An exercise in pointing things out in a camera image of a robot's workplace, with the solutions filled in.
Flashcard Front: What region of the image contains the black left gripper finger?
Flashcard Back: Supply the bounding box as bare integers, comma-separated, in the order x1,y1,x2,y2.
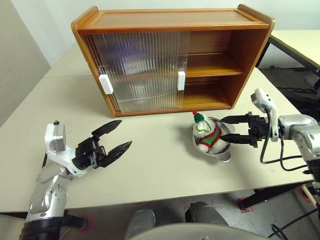
102,140,133,168
91,119,123,139

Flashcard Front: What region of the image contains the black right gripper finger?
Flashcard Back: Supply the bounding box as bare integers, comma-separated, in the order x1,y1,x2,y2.
220,133,259,148
222,114,251,125

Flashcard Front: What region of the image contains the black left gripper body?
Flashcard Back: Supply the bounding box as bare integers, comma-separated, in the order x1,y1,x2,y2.
72,136,109,170

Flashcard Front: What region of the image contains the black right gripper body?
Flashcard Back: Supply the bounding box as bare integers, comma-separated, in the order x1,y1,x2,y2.
245,113,271,149

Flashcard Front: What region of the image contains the white plush toy green hat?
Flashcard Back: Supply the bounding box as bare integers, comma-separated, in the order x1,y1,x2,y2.
191,110,230,155

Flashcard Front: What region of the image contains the ribbed glass sliding door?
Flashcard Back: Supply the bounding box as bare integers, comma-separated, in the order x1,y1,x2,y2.
99,31,192,112
83,31,186,114

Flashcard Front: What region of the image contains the wooden cabinet with shelf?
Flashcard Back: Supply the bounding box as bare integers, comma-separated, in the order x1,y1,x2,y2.
70,3,277,118

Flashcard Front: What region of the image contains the metal bowl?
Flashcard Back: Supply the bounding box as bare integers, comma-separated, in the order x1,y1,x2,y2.
191,116,232,165

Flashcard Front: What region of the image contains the black table leg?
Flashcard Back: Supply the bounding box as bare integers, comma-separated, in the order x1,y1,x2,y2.
241,184,309,210
62,214,89,231

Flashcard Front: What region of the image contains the dark grey rounded shape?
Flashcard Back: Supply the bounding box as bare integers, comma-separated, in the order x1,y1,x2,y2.
124,209,156,240
184,201,229,227

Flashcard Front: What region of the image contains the pale grey curved robot torso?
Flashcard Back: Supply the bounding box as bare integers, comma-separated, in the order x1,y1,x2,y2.
129,223,261,240

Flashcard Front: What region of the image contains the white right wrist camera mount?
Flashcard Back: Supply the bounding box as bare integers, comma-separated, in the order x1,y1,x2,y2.
251,87,280,142

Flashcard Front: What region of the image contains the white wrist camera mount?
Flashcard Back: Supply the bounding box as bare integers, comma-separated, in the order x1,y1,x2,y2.
44,120,87,177
251,87,280,142

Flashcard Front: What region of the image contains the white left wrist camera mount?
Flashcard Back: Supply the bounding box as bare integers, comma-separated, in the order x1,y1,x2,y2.
44,120,87,177

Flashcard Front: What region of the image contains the white door handle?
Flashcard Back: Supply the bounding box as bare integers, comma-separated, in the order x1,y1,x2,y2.
98,73,114,96
177,70,186,91

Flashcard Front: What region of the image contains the beige table with black frame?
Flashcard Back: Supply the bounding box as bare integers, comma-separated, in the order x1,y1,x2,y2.
254,29,320,76

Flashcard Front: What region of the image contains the black floor cable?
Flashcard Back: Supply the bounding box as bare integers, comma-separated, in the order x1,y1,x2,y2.
270,207,320,240

